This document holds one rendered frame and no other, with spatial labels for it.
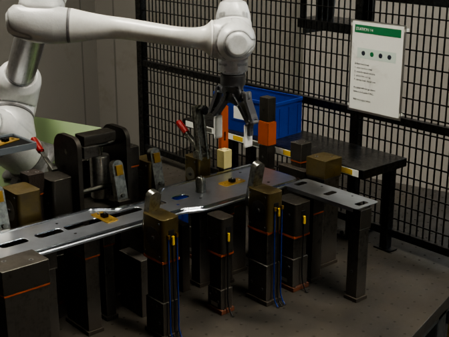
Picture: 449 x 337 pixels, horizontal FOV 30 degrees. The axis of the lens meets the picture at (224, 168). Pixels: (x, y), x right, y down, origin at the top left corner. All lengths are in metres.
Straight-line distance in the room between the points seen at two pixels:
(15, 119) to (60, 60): 2.74
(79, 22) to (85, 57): 3.38
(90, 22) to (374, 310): 1.16
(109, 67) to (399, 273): 3.53
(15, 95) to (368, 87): 1.20
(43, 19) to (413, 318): 1.34
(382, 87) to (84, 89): 3.34
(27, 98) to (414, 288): 1.44
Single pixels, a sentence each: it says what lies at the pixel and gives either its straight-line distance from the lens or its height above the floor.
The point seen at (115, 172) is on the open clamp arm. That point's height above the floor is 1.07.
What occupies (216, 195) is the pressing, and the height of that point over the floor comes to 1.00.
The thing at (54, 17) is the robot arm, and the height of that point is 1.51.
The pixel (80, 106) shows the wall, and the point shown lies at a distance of 5.83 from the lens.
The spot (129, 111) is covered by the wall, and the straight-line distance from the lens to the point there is 5.81.
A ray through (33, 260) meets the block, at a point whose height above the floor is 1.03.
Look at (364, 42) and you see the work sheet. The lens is 2.84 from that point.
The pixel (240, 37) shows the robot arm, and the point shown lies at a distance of 2.24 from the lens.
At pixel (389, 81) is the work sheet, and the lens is 2.79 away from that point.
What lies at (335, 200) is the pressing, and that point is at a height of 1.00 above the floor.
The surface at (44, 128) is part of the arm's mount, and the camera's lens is 3.15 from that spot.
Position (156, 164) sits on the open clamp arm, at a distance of 2.56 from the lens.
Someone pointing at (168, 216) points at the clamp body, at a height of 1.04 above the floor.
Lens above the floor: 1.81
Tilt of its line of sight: 17 degrees down
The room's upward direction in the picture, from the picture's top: straight up
